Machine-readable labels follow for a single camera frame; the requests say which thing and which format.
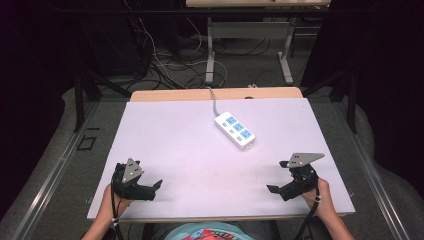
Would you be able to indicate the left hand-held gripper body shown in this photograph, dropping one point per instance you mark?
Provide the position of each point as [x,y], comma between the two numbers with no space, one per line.
[131,191]

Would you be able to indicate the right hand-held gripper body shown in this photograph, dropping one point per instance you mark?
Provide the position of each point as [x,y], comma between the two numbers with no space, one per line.
[301,180]

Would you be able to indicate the person's left hand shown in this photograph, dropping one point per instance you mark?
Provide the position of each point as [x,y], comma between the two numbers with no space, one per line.
[108,205]

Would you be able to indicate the person's right hand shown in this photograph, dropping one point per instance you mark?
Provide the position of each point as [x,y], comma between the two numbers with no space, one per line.
[322,200]

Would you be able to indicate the white board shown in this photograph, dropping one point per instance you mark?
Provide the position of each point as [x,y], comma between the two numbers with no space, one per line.
[200,166]

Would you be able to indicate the person's blue printed shirt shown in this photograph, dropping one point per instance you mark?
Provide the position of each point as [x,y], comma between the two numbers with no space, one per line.
[206,232]

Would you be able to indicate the white power strip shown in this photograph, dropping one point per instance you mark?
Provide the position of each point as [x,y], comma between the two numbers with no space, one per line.
[235,130]

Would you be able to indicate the black metal stand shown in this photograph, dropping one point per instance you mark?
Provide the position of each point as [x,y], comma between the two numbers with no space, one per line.
[350,100]
[79,100]

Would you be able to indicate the wooden table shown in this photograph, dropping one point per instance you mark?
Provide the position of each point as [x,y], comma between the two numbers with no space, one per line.
[186,94]

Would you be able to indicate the desk with grey metal legs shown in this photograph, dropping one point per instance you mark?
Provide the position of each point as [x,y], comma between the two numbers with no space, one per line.
[250,30]

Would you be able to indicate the aluminium floor rail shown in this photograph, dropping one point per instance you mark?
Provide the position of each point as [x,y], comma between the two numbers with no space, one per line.
[53,176]
[373,176]

